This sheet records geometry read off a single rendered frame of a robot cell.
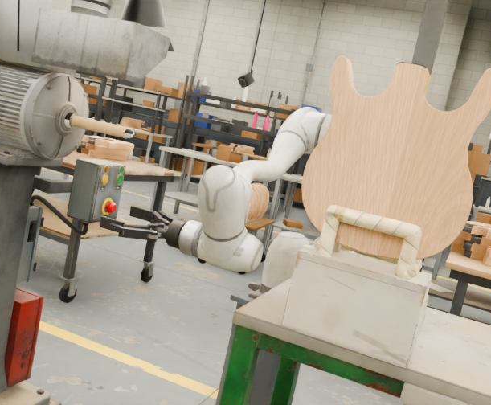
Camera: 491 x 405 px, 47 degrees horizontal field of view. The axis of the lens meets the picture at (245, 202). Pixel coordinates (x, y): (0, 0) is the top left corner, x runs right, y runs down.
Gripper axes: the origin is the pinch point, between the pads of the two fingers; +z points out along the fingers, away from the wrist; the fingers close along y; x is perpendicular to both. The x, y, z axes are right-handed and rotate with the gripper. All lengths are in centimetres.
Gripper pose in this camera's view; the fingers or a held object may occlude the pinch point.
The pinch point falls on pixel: (120, 216)
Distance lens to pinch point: 159.3
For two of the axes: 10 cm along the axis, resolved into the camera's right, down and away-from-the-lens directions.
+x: 1.5, -9.5, -2.7
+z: -9.1, -2.4, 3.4
